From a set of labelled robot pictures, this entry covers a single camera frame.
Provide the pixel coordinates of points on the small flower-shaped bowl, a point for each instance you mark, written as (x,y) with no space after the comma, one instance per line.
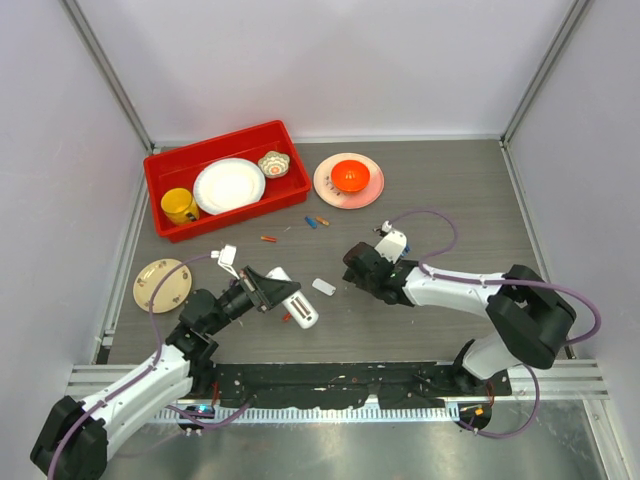
(274,164)

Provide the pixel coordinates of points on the yellow mug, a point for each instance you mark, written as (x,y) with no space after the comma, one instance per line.
(179,206)

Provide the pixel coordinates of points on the red plastic bin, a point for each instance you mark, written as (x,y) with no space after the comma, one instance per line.
(178,168)

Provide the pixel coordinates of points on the white paper plate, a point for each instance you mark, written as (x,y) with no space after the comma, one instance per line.
(228,184)

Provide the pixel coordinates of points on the white cable duct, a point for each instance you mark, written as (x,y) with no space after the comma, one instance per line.
(369,413)

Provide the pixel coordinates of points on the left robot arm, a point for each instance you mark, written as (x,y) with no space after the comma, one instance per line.
(80,437)

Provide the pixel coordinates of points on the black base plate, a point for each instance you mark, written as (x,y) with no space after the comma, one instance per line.
(338,386)

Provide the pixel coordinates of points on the cream floral plate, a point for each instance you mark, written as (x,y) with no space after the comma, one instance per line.
(173,290)

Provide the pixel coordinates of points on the white battery cover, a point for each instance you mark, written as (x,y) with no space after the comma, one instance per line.
(323,286)

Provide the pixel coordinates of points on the orange bowl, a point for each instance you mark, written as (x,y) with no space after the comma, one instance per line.
(350,176)

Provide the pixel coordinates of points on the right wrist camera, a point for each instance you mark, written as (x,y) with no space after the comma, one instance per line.
(392,243)

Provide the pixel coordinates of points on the pink plate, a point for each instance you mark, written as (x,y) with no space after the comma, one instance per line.
(331,195)

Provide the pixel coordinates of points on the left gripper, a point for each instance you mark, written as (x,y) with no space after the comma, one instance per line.
(265,291)

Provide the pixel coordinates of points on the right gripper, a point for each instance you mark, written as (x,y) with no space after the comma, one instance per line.
(351,277)

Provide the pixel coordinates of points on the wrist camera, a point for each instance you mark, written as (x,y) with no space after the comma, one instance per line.
(392,243)
(225,259)

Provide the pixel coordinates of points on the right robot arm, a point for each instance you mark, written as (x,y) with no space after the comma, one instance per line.
(530,319)

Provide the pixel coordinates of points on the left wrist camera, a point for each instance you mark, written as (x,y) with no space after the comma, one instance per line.
(225,259)

